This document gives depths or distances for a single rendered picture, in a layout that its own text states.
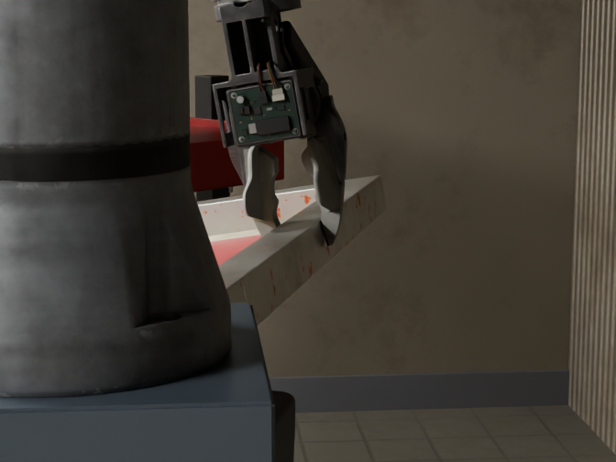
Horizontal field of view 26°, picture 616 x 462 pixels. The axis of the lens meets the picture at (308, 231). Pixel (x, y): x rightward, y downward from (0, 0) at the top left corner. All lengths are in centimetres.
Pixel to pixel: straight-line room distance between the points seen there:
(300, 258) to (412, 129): 333
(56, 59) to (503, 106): 391
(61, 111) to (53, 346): 9
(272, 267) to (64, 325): 44
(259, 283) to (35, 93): 42
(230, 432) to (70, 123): 14
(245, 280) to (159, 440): 38
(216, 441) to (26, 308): 9
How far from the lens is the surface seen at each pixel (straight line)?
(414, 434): 429
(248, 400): 54
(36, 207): 55
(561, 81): 446
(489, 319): 452
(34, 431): 54
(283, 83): 106
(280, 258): 99
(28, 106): 55
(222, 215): 143
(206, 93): 272
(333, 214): 113
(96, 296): 55
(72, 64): 55
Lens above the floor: 136
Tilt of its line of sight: 10 degrees down
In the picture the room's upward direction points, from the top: straight up
